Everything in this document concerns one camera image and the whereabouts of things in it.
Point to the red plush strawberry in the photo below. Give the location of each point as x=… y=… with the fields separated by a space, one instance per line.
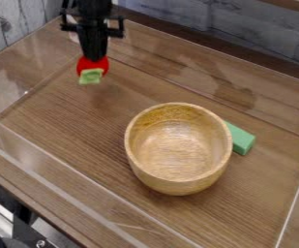
x=90 y=70

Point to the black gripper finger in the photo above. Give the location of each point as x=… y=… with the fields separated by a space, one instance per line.
x=93 y=40

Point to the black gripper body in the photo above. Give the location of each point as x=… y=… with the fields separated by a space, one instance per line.
x=92 y=13

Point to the wooden bowl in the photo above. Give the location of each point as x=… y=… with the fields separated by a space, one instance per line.
x=178 y=148

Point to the black metal stand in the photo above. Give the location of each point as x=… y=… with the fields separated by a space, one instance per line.
x=17 y=232

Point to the clear acrylic tray enclosure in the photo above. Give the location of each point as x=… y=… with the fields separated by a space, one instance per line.
x=64 y=162

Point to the green foam block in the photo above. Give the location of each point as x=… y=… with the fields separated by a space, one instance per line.
x=242 y=139

